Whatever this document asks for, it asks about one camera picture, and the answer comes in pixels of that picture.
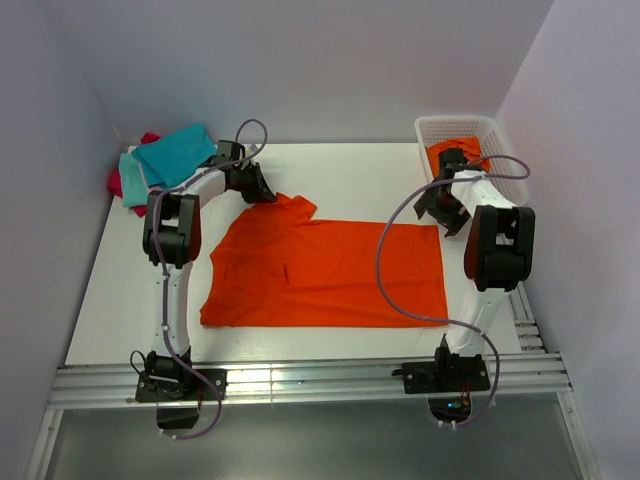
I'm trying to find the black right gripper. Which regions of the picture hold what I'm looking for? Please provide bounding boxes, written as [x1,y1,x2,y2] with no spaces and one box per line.
[415,179,472,237]

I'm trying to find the orange t-shirt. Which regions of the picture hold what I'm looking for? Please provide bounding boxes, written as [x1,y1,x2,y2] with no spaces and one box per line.
[425,138,484,176]
[200,194,448,328]

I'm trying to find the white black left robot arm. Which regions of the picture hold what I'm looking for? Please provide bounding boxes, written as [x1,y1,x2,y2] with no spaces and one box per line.
[142,140,276,399]

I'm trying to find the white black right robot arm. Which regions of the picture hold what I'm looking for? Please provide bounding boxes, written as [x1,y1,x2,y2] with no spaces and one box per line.
[403,148,535,393]

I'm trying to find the orange t-shirt in basket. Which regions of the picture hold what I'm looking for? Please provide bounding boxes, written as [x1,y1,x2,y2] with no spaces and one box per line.
[425,138,484,176]

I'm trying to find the white plastic laundry basket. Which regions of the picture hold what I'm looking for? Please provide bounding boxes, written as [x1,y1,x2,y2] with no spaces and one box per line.
[414,115,529,206]

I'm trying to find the teal folded t-shirt top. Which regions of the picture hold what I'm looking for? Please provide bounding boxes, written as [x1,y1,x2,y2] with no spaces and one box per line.
[132,124,216,188]

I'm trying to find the mint green folded t-shirt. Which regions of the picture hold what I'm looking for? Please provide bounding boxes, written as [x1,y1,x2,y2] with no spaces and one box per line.
[118,153,163,208]

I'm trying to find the red folded t-shirt bottom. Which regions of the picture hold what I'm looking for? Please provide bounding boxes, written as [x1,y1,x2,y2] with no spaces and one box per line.
[106,131,161,217]

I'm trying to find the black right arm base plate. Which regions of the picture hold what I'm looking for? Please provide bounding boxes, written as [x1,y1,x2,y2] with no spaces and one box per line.
[392,355,491,424]

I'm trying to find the aluminium front rail frame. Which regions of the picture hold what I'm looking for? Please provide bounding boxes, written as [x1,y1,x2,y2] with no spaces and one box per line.
[27,352,602,479]

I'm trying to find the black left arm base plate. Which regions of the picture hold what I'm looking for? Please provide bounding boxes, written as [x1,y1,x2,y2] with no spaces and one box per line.
[134,377,217,430]

